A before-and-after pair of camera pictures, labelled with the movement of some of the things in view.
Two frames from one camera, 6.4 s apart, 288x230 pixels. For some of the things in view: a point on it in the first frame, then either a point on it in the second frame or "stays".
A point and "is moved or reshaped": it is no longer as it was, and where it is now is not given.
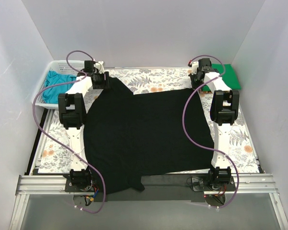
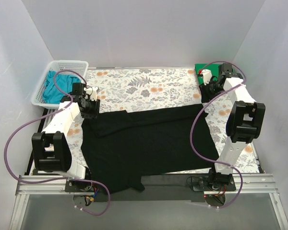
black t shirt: x=128 y=136 is moved or reshaped
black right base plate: x=213 y=183 stays
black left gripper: x=100 y=81 to x=91 y=110
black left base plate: x=68 y=187 stays
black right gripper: x=195 y=80 to x=207 y=90
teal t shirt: x=51 y=94 stays
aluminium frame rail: x=54 y=185 stays
